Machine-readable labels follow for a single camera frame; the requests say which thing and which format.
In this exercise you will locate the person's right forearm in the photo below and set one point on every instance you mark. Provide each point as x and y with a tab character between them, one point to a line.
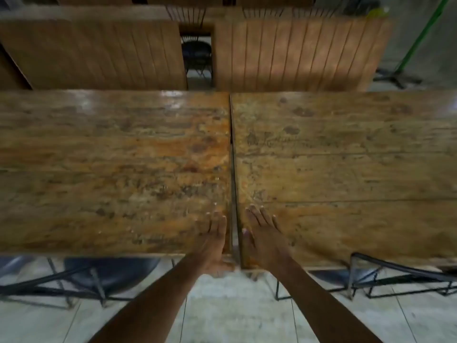
314	305

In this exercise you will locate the black round stool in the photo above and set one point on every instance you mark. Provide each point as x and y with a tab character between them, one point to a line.
114	273

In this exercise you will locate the person's left hand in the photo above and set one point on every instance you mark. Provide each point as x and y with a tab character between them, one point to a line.
213	248

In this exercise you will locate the black metal table frame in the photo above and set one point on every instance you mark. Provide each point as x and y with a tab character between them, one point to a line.
396	276
53	287

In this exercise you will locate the person's right thumb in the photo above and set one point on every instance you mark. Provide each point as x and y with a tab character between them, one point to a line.
245	237

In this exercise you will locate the person's left forearm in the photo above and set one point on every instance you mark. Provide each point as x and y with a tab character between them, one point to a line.
160	303

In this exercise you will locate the person's right hand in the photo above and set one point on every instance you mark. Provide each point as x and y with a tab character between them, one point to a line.
263	246

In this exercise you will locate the wooden slatted table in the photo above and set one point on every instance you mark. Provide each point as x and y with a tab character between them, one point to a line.
96	53
296	53

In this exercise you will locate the green pole stand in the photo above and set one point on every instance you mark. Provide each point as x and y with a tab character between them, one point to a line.
414	42

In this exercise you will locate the black metal chair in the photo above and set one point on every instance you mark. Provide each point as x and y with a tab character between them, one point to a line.
196	55

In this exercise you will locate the person's left fingers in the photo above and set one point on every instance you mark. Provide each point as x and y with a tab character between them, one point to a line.
217	225

